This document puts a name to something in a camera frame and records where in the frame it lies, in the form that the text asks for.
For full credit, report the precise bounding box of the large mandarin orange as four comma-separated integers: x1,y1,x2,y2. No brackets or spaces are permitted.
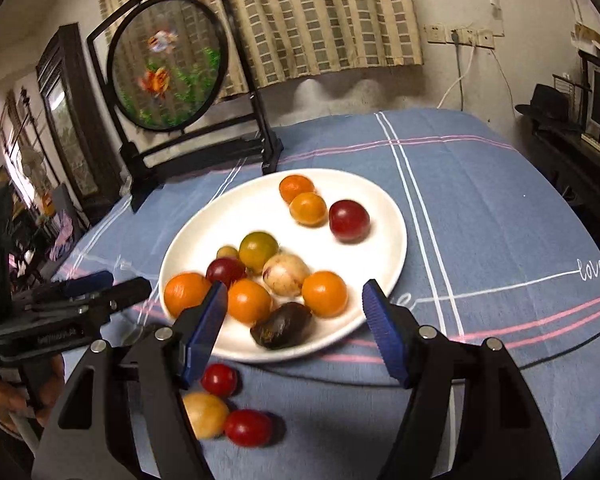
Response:
163,272,211,318

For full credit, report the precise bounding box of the dark red plum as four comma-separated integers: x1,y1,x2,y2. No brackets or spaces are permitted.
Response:
206,257,247,288

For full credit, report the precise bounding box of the small tan longan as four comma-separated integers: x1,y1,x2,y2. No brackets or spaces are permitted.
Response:
216,245,239,259

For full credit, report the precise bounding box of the pale yellow round fruit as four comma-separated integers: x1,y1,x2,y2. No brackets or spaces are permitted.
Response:
183,391,230,440

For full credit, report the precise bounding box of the wrinkled dark passion fruit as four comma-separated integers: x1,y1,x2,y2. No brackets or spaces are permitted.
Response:
250,301,313,350

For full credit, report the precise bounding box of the yellow green fruit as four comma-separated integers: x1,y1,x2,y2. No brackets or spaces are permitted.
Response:
238,231,279,275

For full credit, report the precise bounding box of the speckled pale yellow fruit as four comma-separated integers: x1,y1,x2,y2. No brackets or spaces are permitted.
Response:
262,254,311,297

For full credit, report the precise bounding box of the red tomato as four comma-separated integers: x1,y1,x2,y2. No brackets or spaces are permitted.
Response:
200,363,239,398
223,410,274,448

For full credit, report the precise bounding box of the round orange fruit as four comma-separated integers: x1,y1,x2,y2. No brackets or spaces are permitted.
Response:
289,192,328,228

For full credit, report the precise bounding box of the left hand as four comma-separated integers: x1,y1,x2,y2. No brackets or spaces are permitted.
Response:
0,354,65,439

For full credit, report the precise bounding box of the white oval plate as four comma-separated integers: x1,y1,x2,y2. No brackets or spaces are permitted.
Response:
159,168,407,363

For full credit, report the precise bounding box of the blue plaid tablecloth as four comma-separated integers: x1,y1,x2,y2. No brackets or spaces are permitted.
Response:
58,110,600,479

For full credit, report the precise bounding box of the dark framed picture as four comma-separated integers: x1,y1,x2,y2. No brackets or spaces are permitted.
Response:
35,23,122,224

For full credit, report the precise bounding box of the round fish screen stand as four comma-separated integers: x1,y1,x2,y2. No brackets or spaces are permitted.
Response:
86,0,283,210

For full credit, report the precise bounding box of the black desk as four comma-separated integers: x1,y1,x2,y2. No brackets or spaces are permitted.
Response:
514,49,600,261

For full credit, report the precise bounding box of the black hat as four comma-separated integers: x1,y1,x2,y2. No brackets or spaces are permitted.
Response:
515,84,569,122

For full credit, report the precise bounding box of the white power cable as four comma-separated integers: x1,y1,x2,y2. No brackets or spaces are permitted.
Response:
435,41,477,111

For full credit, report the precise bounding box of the wall power strip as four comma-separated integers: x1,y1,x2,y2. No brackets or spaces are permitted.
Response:
424,25,495,50

